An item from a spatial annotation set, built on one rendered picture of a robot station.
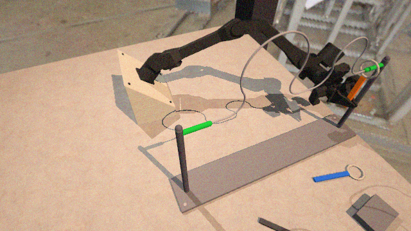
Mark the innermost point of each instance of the blue bar with beige loop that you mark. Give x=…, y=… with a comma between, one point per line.
x=340, y=174

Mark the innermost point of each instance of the orange bar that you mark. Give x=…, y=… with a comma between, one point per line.
x=362, y=78

